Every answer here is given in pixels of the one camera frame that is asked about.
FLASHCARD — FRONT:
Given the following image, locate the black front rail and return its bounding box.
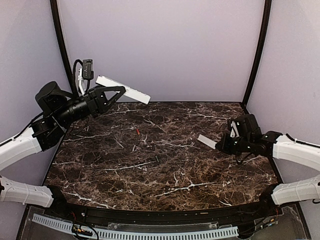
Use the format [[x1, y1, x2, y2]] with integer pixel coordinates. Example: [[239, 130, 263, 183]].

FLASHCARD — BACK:
[[44, 186, 285, 236]]

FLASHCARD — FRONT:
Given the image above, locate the left black frame post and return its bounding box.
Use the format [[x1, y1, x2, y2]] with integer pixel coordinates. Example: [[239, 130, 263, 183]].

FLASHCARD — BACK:
[[49, 0, 77, 95]]

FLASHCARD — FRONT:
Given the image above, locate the grey slotted cable duct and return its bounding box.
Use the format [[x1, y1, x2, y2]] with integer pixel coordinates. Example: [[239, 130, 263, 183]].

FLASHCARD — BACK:
[[31, 213, 239, 240]]

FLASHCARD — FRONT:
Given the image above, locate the white battery cover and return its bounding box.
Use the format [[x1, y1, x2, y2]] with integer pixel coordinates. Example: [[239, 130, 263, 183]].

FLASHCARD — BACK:
[[197, 134, 217, 150]]

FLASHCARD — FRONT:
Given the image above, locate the right black frame post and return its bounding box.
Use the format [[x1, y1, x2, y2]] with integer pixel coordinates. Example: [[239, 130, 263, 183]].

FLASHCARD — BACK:
[[240, 0, 272, 114]]

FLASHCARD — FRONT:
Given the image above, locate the white remote control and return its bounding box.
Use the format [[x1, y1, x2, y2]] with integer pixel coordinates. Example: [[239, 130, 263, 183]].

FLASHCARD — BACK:
[[95, 75, 151, 105]]

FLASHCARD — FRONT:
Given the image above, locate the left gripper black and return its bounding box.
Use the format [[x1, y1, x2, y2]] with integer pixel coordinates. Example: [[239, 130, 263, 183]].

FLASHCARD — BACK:
[[54, 84, 126, 127]]

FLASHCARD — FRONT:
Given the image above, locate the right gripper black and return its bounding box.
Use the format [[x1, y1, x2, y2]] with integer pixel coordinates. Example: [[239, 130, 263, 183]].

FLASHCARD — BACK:
[[215, 131, 253, 156]]

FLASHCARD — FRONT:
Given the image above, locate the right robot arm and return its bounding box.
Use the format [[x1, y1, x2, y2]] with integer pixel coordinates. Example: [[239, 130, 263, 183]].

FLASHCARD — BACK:
[[215, 114, 320, 217]]

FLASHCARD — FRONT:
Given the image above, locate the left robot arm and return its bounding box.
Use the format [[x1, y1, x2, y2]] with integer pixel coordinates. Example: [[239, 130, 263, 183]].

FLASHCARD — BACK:
[[0, 81, 126, 218]]

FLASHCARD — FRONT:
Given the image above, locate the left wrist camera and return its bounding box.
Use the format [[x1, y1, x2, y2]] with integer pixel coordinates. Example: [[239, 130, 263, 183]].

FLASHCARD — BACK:
[[82, 59, 94, 81]]

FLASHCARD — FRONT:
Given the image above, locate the black frame post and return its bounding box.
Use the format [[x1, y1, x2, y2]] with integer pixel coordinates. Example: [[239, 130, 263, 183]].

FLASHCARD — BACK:
[[240, 0, 272, 114], [49, 0, 77, 95]]

